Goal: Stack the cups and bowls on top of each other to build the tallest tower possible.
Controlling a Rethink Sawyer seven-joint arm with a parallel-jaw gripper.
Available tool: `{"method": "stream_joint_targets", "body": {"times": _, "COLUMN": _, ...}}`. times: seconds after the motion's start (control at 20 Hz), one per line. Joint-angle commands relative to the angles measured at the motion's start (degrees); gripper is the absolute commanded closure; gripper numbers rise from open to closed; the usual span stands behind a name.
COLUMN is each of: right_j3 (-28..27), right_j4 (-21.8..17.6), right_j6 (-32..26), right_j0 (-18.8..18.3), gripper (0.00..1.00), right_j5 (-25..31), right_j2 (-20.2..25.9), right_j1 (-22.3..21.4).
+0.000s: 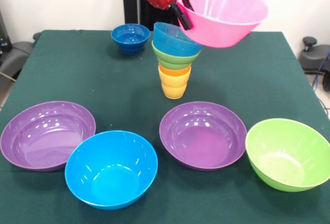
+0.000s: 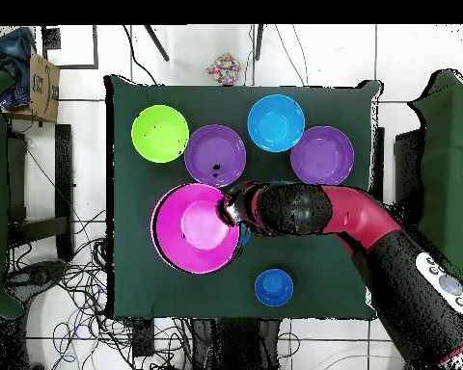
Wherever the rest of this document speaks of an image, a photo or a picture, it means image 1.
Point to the orange cup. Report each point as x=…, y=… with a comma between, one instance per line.
x=175, y=70

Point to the large green bowl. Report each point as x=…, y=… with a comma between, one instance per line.
x=286, y=157

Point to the small dark blue bowl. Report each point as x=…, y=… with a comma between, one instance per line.
x=130, y=41

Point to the dark green table cloth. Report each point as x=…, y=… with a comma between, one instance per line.
x=206, y=198

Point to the large pink bowl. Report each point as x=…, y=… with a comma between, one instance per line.
x=227, y=13

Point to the small light blue bowl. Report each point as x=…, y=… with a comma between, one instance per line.
x=170, y=41

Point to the small green bowl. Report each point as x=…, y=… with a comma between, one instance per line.
x=172, y=61

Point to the black knobbed equipment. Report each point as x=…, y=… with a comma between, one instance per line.
x=309, y=42

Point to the black chair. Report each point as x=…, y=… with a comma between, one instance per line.
x=13, y=54

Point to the yellow cup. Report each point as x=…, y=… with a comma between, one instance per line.
x=175, y=86

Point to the large blue bowl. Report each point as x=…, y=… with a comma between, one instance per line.
x=111, y=172

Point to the purple bowl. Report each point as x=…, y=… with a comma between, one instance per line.
x=201, y=136
x=46, y=139

